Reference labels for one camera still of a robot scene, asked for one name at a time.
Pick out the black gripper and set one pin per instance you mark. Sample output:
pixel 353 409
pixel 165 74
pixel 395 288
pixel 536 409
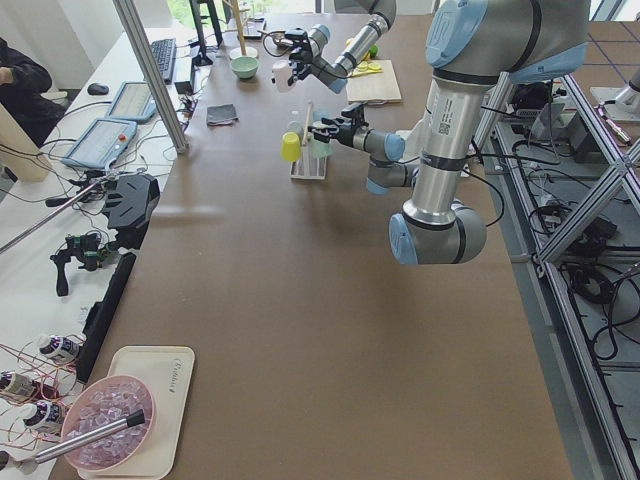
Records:
pixel 352 136
pixel 305 50

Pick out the pink cup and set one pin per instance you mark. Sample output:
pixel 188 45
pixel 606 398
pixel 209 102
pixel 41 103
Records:
pixel 282 76

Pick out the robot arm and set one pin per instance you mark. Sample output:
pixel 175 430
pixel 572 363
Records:
pixel 334 74
pixel 469 45

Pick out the yellow cup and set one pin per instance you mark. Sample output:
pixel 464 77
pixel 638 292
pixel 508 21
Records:
pixel 291 149

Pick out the mint green bowl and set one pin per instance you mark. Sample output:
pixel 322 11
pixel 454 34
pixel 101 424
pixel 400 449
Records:
pixel 244 67

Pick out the lemon slice top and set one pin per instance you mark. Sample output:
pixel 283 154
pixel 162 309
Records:
pixel 367 68

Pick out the wooden cutting board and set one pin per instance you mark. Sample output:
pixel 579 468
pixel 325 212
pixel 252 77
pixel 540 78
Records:
pixel 375 87

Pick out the wooden mug tree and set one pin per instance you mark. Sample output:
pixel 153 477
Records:
pixel 245 50

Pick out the grey cloth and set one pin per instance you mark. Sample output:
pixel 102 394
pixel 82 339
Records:
pixel 220 114

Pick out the black keyboard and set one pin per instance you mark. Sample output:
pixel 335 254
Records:
pixel 164 53

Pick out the blue teach pendant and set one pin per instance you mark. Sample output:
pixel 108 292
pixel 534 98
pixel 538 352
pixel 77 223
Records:
pixel 102 143
pixel 133 102

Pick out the black computer mouse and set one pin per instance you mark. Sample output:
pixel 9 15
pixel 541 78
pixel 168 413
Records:
pixel 97 89

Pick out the black plastic stand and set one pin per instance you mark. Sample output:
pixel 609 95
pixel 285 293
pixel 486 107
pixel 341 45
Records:
pixel 129 203

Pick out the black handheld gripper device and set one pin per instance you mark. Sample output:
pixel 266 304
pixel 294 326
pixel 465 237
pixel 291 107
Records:
pixel 87 249

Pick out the person in dark clothes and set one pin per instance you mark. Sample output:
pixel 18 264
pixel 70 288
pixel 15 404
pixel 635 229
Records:
pixel 23 83

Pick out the pink bowl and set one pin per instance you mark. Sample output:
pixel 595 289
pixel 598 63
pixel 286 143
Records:
pixel 108 400

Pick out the white wire cup rack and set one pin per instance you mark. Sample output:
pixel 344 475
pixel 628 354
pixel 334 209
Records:
pixel 313 162

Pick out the aluminium frame post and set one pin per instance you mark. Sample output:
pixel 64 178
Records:
pixel 136 33

